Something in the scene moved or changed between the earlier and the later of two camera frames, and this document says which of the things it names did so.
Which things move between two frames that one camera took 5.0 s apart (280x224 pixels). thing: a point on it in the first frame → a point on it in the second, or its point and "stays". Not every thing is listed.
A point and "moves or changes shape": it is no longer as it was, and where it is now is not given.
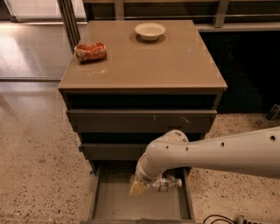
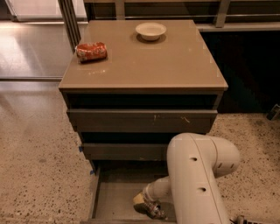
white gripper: (144, 177) → (151, 192)
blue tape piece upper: (80, 148) stays
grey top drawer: (143, 121) stays
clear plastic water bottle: (165, 183) moves or changes shape
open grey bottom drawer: (113, 203) stays
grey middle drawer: (115, 151) stays
